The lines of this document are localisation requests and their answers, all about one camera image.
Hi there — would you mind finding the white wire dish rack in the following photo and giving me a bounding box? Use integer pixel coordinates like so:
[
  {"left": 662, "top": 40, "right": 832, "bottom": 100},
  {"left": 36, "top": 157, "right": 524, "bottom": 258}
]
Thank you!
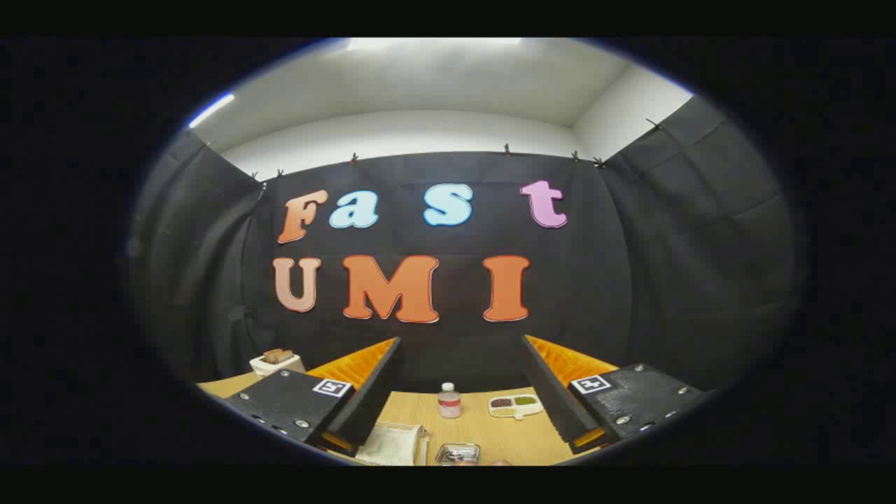
[{"left": 353, "top": 421, "right": 431, "bottom": 466}]

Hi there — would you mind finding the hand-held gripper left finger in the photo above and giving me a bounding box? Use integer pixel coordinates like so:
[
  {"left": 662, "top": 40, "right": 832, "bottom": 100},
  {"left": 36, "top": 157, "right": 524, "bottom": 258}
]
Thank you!
[{"left": 223, "top": 336, "right": 404, "bottom": 457}]

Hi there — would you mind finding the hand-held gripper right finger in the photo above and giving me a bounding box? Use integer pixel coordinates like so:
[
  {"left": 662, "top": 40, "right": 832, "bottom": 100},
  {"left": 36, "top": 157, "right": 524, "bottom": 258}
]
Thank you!
[{"left": 520, "top": 334, "right": 704, "bottom": 456}]

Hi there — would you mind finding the cream toaster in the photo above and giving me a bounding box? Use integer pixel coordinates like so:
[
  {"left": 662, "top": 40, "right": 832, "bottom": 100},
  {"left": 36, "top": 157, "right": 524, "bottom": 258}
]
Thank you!
[{"left": 250, "top": 352, "right": 307, "bottom": 379}]

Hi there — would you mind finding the clear bottle with red label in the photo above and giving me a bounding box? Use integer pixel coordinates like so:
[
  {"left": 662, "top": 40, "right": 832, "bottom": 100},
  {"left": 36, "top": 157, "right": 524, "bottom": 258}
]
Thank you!
[{"left": 437, "top": 382, "right": 462, "bottom": 419}]

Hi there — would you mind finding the metal wire basket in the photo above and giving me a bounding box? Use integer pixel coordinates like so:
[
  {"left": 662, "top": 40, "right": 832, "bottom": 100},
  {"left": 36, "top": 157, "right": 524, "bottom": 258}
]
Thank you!
[{"left": 435, "top": 442, "right": 482, "bottom": 466}]

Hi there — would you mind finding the white divided snack tray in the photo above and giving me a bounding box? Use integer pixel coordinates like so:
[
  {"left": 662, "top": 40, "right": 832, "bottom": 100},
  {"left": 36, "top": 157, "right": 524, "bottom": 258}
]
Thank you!
[{"left": 488, "top": 394, "right": 545, "bottom": 421}]

